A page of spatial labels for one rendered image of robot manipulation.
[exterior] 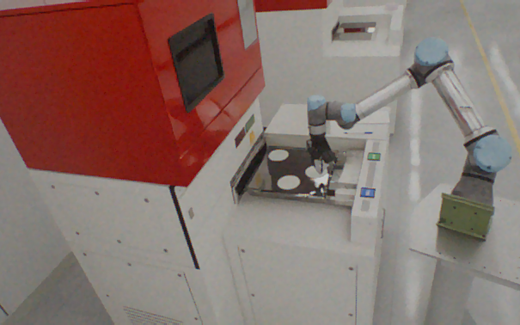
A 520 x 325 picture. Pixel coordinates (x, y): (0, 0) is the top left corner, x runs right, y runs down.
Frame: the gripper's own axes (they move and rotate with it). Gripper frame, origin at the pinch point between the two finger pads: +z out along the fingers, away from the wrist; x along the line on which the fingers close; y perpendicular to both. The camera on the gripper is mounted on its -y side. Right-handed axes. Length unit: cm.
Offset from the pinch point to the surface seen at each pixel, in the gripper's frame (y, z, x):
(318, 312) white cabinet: -30, 53, 16
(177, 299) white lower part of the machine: -14, 36, 75
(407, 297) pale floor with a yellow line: -13, 94, -44
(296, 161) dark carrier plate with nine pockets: 19.1, 3.8, 5.3
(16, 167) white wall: 95, 8, 159
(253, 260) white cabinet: -14.5, 25.6, 39.1
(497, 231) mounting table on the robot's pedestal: -50, 12, -51
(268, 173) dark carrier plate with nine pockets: 15.3, 3.8, 20.5
